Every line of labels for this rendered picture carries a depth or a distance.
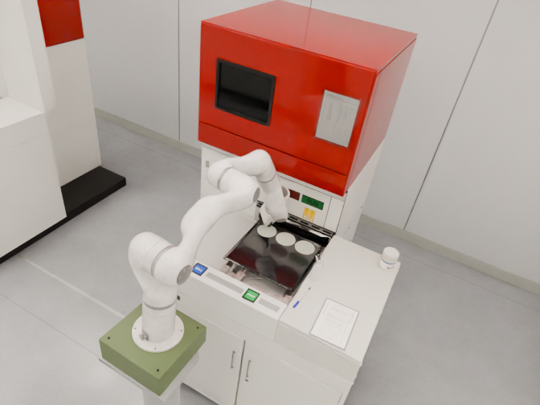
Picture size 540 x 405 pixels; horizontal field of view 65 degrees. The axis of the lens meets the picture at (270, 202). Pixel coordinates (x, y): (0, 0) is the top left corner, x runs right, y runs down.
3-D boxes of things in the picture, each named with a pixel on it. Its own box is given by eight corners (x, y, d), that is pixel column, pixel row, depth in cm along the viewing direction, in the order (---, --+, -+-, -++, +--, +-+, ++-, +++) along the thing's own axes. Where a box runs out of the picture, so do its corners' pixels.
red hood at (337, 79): (265, 97, 273) (277, -2, 238) (385, 137, 248) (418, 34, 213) (196, 141, 218) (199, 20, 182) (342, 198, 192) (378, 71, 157)
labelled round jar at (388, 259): (380, 259, 201) (386, 244, 195) (394, 265, 199) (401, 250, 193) (376, 267, 196) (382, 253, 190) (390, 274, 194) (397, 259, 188)
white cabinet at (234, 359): (221, 304, 288) (228, 211, 240) (353, 374, 258) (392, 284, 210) (159, 378, 241) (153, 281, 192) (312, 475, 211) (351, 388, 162)
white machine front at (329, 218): (202, 196, 247) (205, 136, 224) (330, 252, 222) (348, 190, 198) (199, 198, 245) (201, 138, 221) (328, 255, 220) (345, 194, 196)
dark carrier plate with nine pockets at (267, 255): (262, 220, 225) (262, 219, 224) (321, 246, 214) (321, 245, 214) (227, 257, 199) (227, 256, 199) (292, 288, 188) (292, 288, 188)
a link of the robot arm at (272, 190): (280, 194, 170) (292, 222, 197) (273, 161, 177) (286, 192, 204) (258, 198, 171) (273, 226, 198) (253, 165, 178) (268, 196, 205)
